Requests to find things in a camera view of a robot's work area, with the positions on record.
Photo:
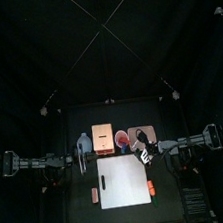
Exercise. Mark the orange toy carrot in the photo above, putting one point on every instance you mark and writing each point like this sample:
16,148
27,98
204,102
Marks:
151,188

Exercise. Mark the red plastic cup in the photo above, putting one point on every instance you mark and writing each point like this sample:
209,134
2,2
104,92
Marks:
118,137

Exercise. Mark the pale gray bowl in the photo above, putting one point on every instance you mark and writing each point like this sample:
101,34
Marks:
84,143

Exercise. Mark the pink plastic tray plate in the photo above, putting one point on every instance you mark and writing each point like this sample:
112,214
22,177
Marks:
148,131

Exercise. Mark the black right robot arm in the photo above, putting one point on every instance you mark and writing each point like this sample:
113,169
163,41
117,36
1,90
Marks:
192,140

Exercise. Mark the white cutting board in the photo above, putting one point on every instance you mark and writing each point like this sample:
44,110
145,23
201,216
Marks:
122,182

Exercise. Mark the green nori sushi piece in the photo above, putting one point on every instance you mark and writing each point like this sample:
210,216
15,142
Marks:
143,155
147,160
142,152

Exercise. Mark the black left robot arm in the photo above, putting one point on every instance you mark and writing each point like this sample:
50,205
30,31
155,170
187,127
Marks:
33,162

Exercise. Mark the pink rectangular toy block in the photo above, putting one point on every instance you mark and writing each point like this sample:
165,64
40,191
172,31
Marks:
94,195

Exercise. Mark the red wooden box with knob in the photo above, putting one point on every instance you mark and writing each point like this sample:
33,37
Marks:
102,138

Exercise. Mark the black sheet with white text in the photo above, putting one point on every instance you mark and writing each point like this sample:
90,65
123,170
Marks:
194,200

